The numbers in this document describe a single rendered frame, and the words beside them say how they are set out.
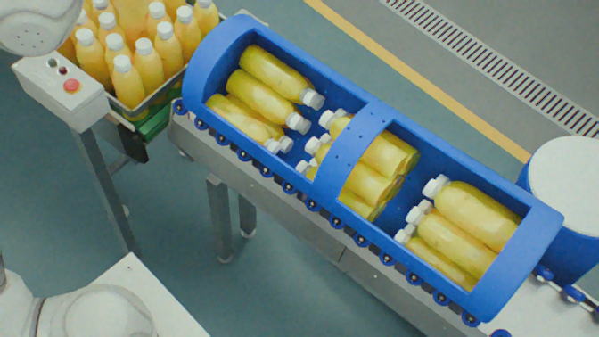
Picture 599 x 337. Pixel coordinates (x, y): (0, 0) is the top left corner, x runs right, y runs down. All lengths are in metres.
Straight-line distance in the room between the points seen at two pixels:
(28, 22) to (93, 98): 0.83
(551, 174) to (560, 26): 1.96
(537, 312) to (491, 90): 1.71
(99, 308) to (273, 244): 1.53
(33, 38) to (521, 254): 0.95
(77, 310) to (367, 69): 2.24
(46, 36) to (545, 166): 1.22
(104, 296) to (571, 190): 1.10
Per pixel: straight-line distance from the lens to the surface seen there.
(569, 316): 1.68
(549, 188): 1.68
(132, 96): 1.74
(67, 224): 2.75
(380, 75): 3.12
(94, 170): 2.01
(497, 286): 1.36
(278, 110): 1.58
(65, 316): 1.15
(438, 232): 1.41
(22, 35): 0.86
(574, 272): 1.85
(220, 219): 2.21
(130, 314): 1.14
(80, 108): 1.65
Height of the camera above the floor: 2.37
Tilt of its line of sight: 59 degrees down
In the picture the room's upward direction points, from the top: 6 degrees clockwise
